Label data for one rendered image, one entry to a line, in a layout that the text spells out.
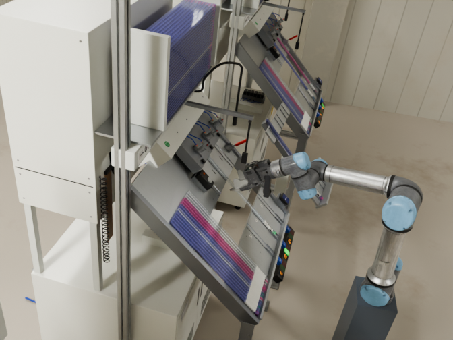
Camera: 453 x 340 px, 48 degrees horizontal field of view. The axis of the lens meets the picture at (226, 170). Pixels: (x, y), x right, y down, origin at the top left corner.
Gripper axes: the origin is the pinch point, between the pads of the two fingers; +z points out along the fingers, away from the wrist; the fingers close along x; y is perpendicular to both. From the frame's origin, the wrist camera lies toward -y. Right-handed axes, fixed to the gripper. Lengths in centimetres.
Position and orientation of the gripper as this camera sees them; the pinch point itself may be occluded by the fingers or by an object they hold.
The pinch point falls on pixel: (234, 186)
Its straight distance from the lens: 219.4
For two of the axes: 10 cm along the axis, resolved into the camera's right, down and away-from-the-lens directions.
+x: -2.6, 5.3, -8.0
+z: -8.4, 2.8, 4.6
